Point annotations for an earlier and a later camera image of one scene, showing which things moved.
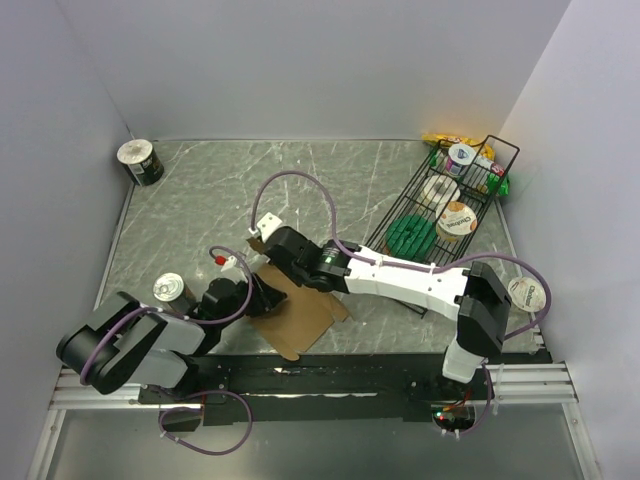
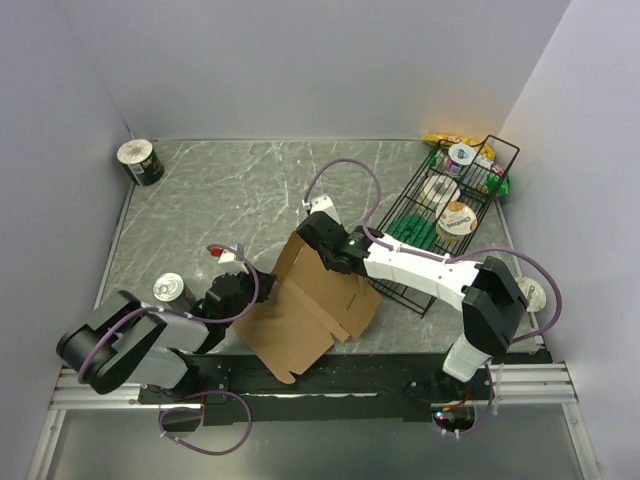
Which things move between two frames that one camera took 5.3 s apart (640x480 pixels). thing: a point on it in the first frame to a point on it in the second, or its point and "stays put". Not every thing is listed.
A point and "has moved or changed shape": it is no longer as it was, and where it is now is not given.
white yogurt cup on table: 526,294 stays put
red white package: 497,168 stays put
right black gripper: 274,262 to 337,223
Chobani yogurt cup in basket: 455,220 stays put
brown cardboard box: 300,317 has moved or changed shape
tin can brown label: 171,288 stays put
